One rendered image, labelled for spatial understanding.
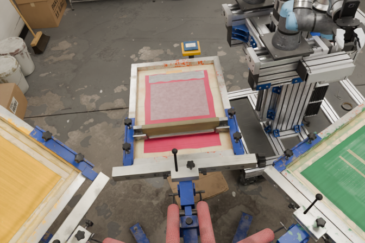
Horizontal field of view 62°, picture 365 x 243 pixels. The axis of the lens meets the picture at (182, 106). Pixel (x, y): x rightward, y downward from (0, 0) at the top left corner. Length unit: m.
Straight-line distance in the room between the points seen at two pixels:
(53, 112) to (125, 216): 1.43
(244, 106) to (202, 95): 1.01
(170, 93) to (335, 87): 1.78
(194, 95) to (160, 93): 0.21
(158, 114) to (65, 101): 1.84
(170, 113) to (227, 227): 1.06
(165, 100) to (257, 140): 1.02
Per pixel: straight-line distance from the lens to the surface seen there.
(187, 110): 1.79
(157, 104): 1.84
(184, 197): 1.40
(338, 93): 3.15
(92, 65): 3.81
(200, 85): 1.93
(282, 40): 1.72
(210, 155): 1.56
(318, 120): 2.86
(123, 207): 2.60
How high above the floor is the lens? 2.30
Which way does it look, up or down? 48 degrees down
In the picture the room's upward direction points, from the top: 6 degrees counter-clockwise
